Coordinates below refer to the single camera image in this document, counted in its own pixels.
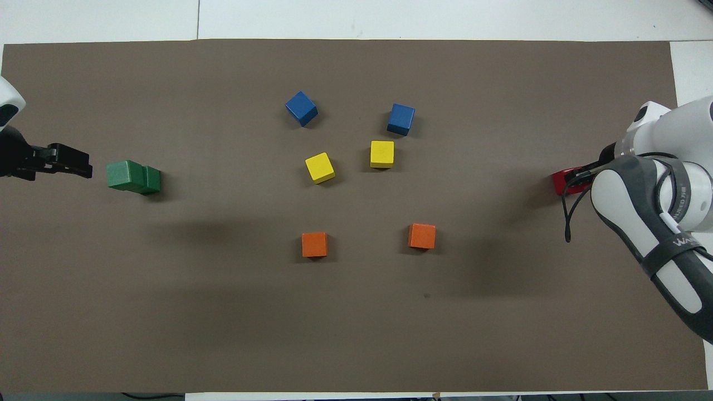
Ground blue wooden block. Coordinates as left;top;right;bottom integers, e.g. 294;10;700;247
285;90;319;128
387;103;416;136

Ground green wooden block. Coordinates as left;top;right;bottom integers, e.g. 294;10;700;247
139;166;161;195
106;160;147;192

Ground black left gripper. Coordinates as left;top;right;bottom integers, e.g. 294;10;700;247
0;125;92;180

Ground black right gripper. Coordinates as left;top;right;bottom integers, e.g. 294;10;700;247
567;142;618;184

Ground brown table mat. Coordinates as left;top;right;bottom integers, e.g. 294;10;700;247
0;39;709;394

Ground yellow wooden block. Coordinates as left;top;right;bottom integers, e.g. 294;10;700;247
305;152;336;184
370;140;395;169

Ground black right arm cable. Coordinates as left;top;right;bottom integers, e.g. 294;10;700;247
561;166;592;243

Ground orange wooden block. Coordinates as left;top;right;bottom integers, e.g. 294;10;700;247
408;223;437;250
301;232;329;258

